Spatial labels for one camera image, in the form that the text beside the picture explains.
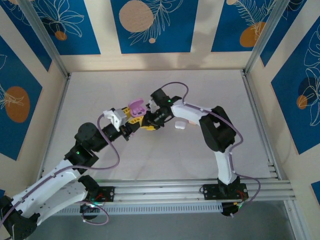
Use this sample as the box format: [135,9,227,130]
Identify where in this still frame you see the aluminium table side rail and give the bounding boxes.
[241,69,282,181]
[34,73,73,187]

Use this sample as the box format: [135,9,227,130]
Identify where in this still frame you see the purple earbud charging case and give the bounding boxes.
[127,98,147,117]

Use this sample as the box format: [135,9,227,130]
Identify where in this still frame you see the aluminium frame post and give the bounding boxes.
[242,0,308,76]
[17,0,72,80]

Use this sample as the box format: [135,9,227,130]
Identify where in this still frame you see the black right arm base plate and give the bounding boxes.
[202,183,250,201]

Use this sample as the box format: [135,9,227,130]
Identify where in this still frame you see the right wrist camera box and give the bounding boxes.
[146,99,158,113]

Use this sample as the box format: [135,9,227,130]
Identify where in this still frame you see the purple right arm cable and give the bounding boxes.
[158,81,262,218]

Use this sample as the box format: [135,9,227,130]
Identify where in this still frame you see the aluminium frame leg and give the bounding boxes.
[283,199,305,240]

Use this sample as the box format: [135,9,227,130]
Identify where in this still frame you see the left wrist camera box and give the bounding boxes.
[103,107,128,132]

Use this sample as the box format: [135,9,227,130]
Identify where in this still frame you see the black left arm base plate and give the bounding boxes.
[84,186,115,204]

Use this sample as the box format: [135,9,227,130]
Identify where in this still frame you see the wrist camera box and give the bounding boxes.
[146,99,158,113]
[103,107,128,132]

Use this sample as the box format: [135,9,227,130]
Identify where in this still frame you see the black arm base connector module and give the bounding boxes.
[221,202,245,218]
[79,202,103,221]

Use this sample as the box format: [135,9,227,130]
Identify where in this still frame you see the aluminium mounting rail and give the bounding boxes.
[21,178,297,207]

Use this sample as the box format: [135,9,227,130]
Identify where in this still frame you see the grey slotted cable duct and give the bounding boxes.
[53,202,225,216]

